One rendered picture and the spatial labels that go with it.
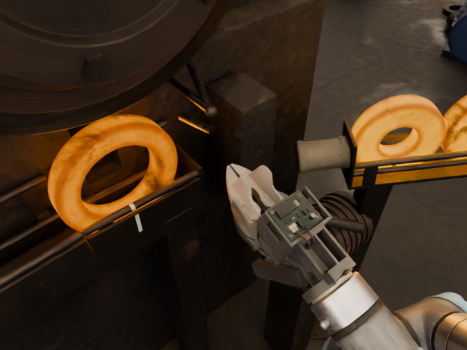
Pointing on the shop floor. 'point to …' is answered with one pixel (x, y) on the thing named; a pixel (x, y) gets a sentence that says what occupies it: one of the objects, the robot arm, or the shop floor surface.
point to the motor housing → (290, 304)
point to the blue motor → (458, 37)
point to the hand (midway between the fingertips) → (233, 175)
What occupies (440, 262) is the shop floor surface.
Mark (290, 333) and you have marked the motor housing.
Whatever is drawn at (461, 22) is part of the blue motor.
